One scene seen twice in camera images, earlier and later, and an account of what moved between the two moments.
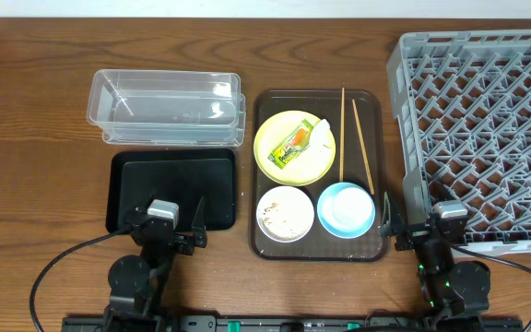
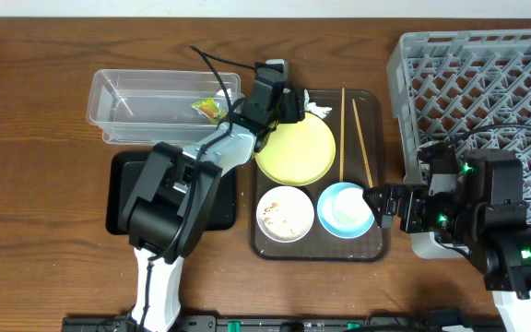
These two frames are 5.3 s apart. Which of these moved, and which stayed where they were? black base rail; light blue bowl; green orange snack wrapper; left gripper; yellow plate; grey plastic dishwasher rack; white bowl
Moved: green orange snack wrapper; left gripper
Stayed: white bowl; yellow plate; black base rail; light blue bowl; grey plastic dishwasher rack
